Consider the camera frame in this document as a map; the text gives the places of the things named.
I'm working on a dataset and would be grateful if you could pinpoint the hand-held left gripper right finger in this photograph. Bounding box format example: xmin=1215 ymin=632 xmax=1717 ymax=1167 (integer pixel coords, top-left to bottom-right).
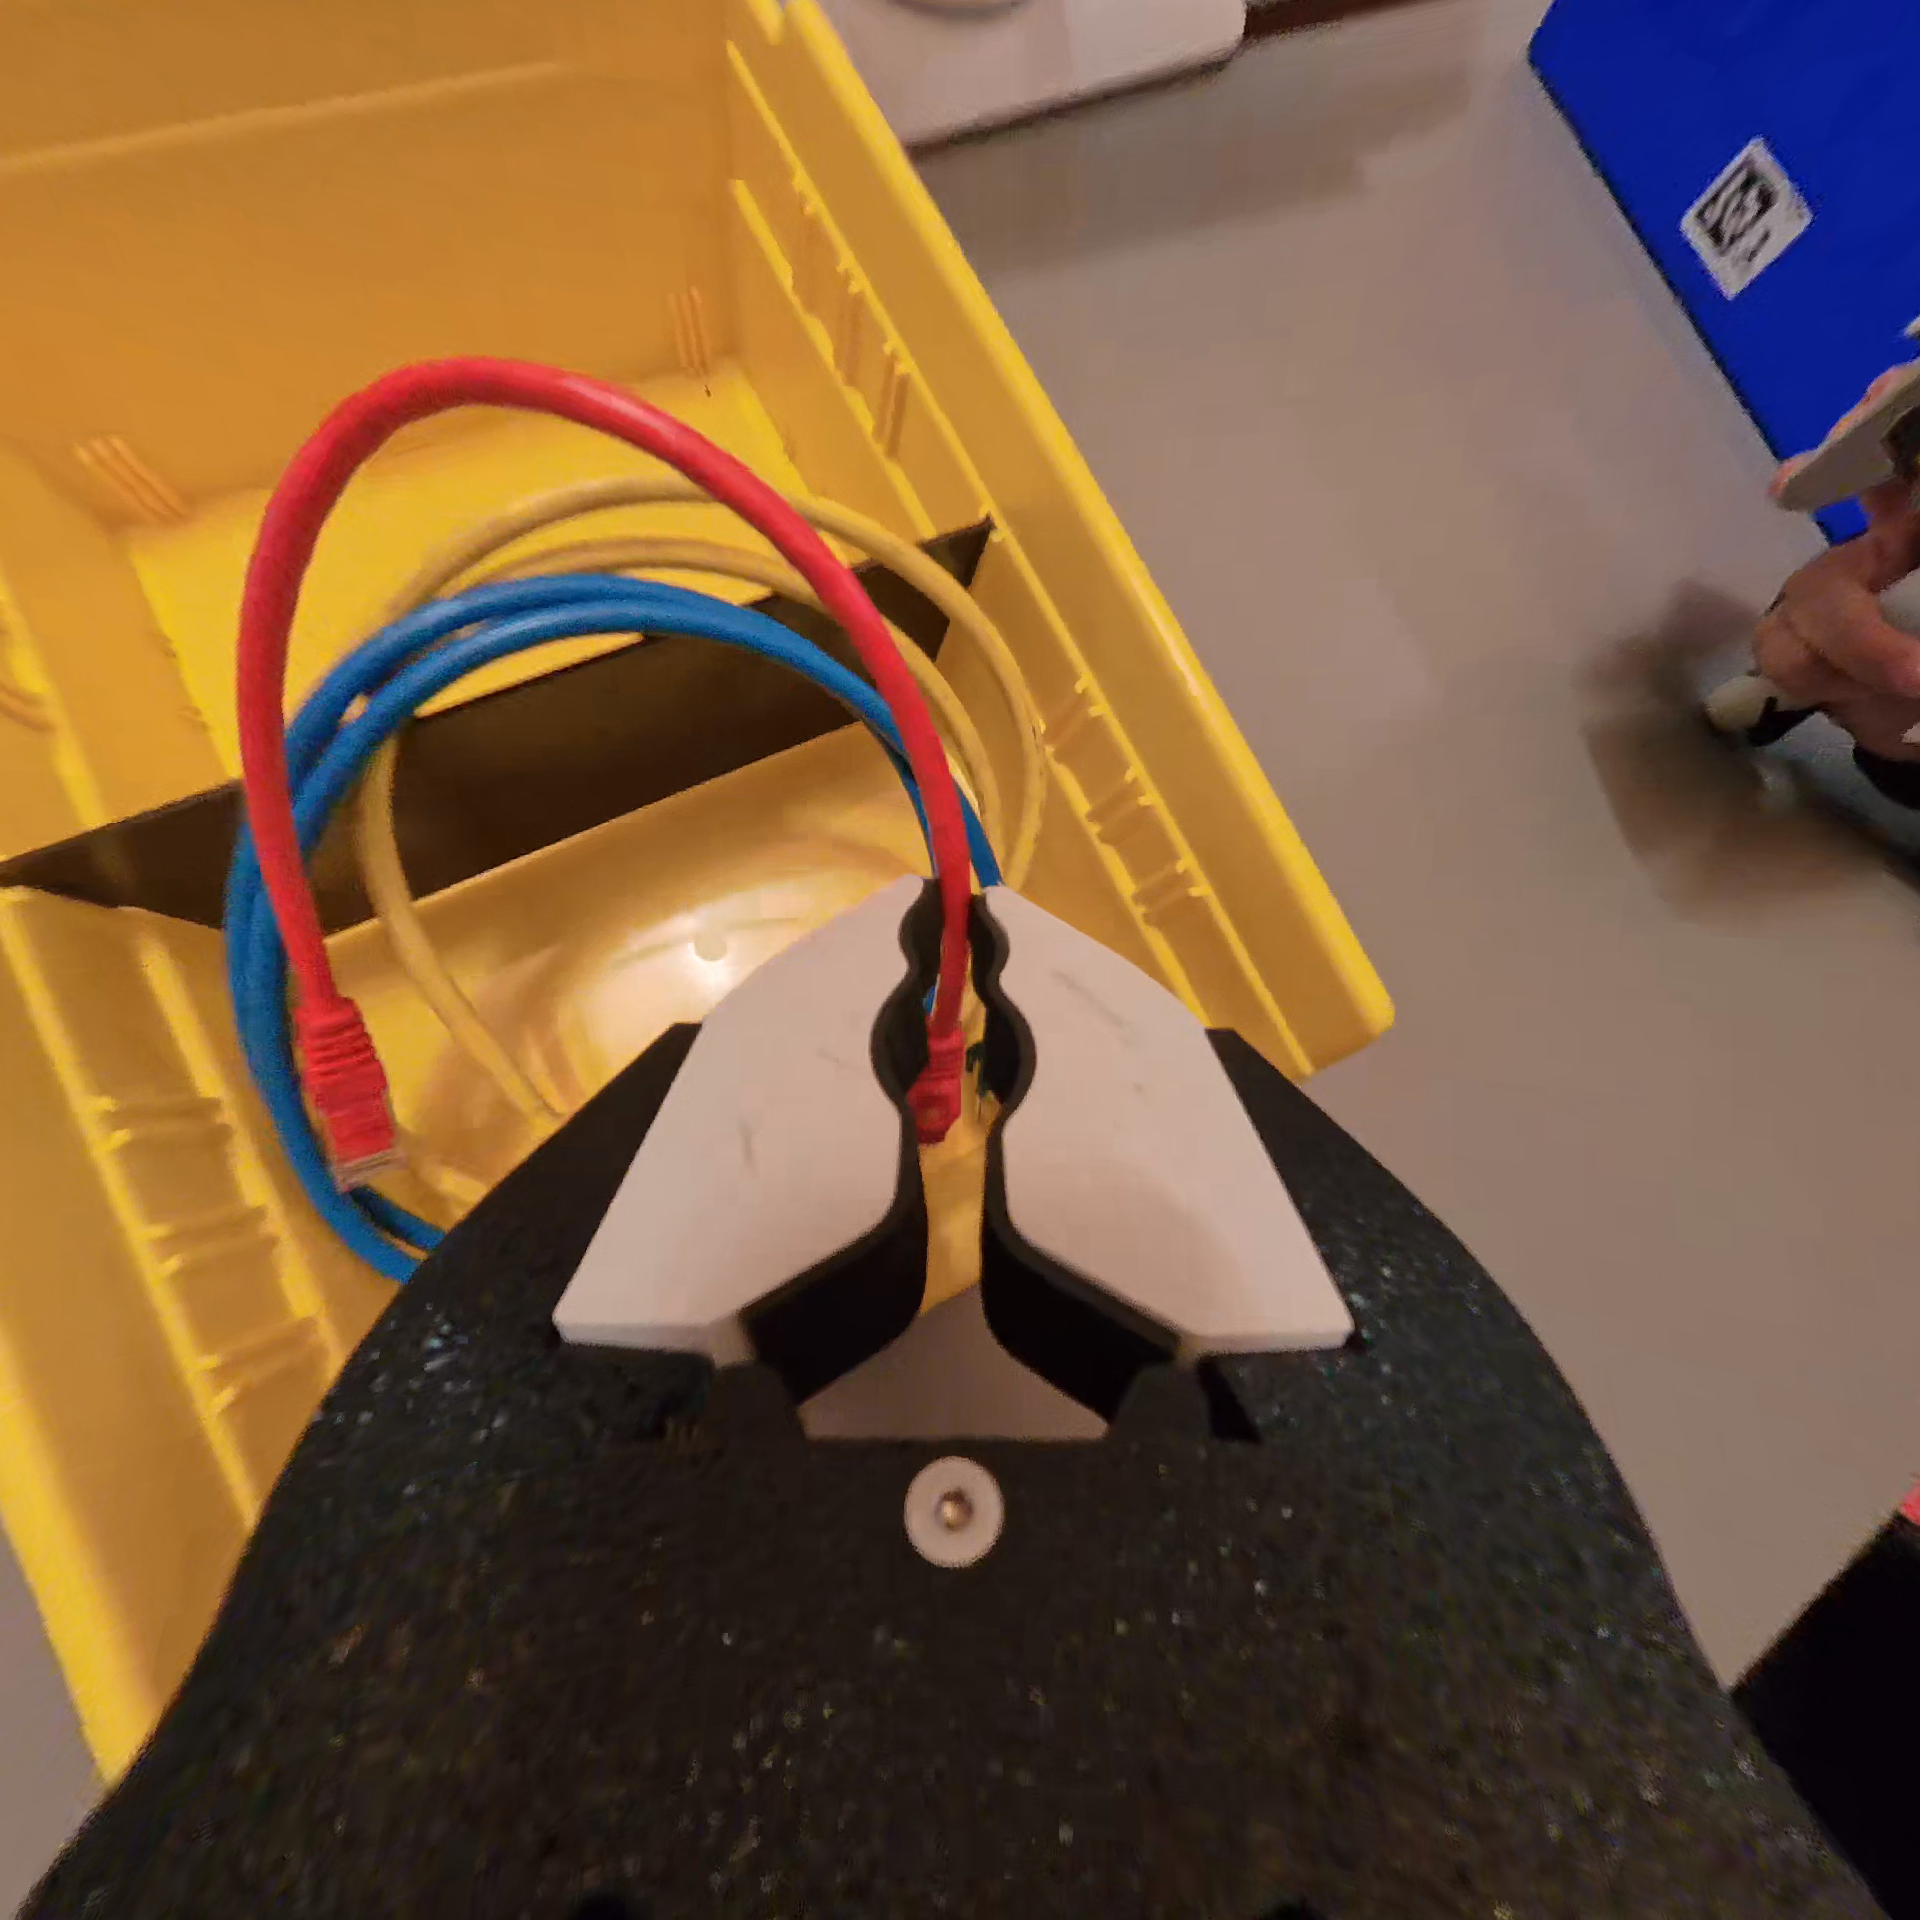
xmin=966 ymin=885 xmax=1356 ymax=1437

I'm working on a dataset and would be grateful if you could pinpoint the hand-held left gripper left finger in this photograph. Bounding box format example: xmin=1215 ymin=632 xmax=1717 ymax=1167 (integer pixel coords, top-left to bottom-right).
xmin=551 ymin=872 xmax=941 ymax=1407

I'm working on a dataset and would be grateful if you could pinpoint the blue network cable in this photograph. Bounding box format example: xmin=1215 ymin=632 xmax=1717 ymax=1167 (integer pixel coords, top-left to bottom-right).
xmin=222 ymin=574 xmax=1004 ymax=1285

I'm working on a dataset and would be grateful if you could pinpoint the yellow network cable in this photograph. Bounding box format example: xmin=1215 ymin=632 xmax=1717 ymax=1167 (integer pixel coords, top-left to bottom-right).
xmin=357 ymin=477 xmax=1049 ymax=1127

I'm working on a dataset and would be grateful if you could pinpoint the red network cable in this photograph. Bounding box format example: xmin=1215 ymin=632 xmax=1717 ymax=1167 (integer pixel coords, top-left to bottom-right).
xmin=234 ymin=357 xmax=975 ymax=1192

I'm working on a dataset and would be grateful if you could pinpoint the yellow plastic bin with divider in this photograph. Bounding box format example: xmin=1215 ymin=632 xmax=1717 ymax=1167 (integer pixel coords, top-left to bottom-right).
xmin=0 ymin=0 xmax=1396 ymax=1779

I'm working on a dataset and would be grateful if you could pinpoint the grey desk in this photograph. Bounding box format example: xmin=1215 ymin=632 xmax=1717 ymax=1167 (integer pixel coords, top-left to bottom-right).
xmin=0 ymin=15 xmax=1920 ymax=1920

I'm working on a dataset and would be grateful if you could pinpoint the person's right hand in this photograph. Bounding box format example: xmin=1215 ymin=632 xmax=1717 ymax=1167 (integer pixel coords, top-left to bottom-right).
xmin=1754 ymin=495 xmax=1920 ymax=759

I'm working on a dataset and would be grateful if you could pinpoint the blue plastic bin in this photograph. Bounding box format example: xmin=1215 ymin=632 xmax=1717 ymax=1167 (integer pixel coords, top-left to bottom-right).
xmin=1527 ymin=0 xmax=1920 ymax=543

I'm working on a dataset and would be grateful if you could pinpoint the black bin divider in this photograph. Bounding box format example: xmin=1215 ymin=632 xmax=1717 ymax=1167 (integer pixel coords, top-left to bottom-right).
xmin=0 ymin=516 xmax=994 ymax=924

